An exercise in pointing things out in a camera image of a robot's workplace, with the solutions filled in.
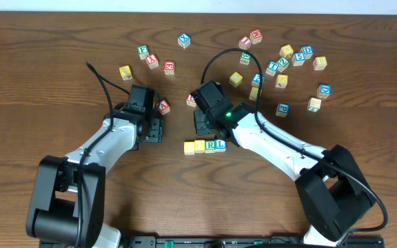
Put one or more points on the blue 2 wooden block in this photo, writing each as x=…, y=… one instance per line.
x=256, y=80

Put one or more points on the green Z wooden block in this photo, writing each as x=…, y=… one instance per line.
x=282, y=64

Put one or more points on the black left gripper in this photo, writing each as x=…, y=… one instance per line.
x=155, y=130

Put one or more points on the blue P wooden block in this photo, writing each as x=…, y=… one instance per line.
x=282, y=109

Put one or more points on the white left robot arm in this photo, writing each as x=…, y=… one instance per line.
x=68, y=199

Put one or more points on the blue D block far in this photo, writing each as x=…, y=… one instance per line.
x=307, y=51

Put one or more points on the yellow block far top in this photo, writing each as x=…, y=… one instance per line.
x=286, y=51

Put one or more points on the red X wooden block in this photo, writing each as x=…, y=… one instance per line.
x=152, y=61

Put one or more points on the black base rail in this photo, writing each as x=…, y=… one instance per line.
x=274, y=241

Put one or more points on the green F wooden block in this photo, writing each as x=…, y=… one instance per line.
x=143, y=51

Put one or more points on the yellow block middle right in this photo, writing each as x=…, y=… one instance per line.
x=281, y=81

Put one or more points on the yellow 8 wooden block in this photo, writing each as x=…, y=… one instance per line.
x=320, y=63

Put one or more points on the yellow acorn wooden block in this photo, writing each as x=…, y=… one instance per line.
x=125, y=72

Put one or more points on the blue 5 wooden block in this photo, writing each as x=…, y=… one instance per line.
x=298, y=59

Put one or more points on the yellow O wooden block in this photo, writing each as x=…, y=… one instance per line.
x=199, y=146

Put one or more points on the blue X wooden block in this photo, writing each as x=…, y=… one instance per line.
x=184, y=40

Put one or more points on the blue d block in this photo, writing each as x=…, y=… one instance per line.
x=307, y=51
x=323, y=91

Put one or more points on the red W wooden block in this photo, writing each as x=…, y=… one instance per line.
x=256, y=36

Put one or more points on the red I block far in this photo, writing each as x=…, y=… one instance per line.
x=245, y=43

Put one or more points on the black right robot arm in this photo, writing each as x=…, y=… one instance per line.
x=332, y=189

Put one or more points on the blue L wooden block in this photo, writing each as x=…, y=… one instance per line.
x=220, y=145

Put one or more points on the green R wooden block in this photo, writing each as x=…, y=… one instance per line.
x=210, y=146

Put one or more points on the red E wooden block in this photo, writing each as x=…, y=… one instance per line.
x=169, y=68

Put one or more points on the red A wooden block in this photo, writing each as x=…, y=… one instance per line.
x=164, y=107

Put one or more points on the white green wooden block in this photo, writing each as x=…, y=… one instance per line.
x=314, y=105

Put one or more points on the blue D block right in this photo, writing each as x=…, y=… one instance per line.
x=323, y=91

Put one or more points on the green B wooden block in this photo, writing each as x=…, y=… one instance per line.
x=245, y=58

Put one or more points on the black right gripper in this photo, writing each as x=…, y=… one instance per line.
x=200, y=122

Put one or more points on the blue T wooden block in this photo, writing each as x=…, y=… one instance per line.
x=272, y=68

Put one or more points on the yellow block near R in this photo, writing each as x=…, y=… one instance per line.
x=254, y=93

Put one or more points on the yellow C wooden block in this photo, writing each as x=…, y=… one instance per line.
x=189, y=148

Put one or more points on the red U block centre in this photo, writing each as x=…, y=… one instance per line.
x=190, y=101

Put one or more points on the yellow block beside centre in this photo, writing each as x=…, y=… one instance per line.
x=235, y=79

